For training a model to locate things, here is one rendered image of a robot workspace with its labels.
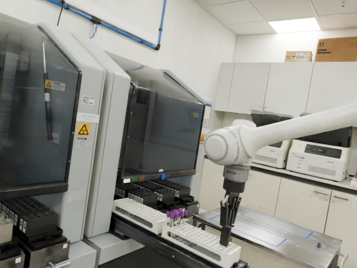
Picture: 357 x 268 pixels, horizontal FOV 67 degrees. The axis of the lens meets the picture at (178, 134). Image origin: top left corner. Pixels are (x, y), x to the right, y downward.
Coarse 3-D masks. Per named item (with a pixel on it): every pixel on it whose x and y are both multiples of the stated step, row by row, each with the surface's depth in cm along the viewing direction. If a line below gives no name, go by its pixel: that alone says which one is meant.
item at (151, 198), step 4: (144, 196) 137; (148, 196) 137; (152, 196) 140; (156, 196) 142; (140, 200) 135; (144, 200) 135; (148, 200) 137; (152, 200) 140; (156, 200) 143; (144, 204) 136; (148, 204) 138; (152, 204) 141; (156, 204) 143
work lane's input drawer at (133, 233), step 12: (120, 216) 122; (120, 228) 119; (132, 228) 115; (144, 240) 111; (156, 240) 107; (168, 240) 105; (156, 252) 107; (168, 252) 103; (180, 252) 100; (180, 264) 100; (192, 264) 96; (204, 264) 94; (240, 264) 95
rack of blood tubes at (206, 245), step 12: (168, 228) 106; (180, 228) 107; (192, 228) 108; (180, 240) 104; (192, 240) 99; (204, 240) 99; (216, 240) 102; (204, 252) 102; (216, 252) 93; (228, 252) 93; (240, 252) 98; (216, 264) 93; (228, 264) 91
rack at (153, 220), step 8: (120, 200) 129; (128, 200) 131; (112, 208) 126; (120, 208) 128; (128, 208) 120; (136, 208) 122; (144, 208) 124; (152, 208) 124; (128, 216) 120; (136, 216) 126; (144, 216) 114; (152, 216) 115; (160, 216) 116; (144, 224) 119; (152, 224) 111; (160, 224) 110; (160, 232) 111
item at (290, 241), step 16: (240, 208) 161; (208, 224) 131; (240, 224) 134; (256, 224) 138; (272, 224) 141; (288, 224) 145; (256, 240) 117; (272, 240) 120; (288, 240) 123; (304, 240) 126; (320, 240) 129; (336, 240) 133; (288, 256) 107; (304, 256) 109; (320, 256) 111; (336, 256) 133
